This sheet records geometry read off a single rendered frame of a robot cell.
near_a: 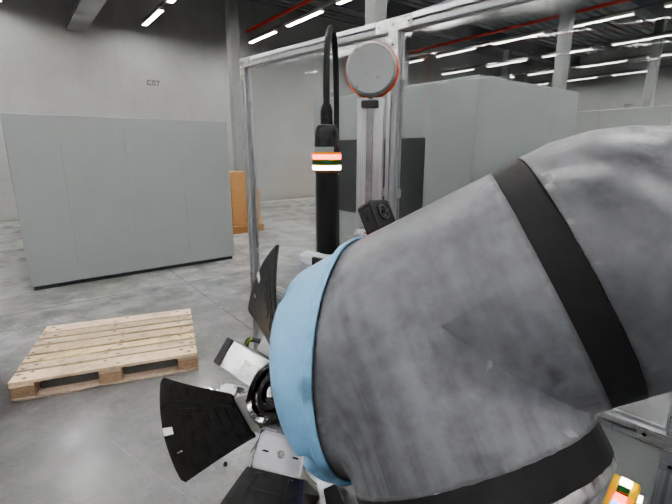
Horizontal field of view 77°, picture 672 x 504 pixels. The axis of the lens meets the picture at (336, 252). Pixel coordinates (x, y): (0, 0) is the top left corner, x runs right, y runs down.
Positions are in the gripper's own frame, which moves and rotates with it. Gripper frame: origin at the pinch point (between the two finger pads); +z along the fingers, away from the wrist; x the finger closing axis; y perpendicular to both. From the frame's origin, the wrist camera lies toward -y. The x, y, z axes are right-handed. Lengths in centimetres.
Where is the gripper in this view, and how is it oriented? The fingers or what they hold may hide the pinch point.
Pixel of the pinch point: (315, 250)
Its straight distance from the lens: 68.8
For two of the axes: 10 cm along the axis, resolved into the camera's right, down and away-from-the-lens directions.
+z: -7.1, -1.7, 6.8
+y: 0.0, 9.7, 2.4
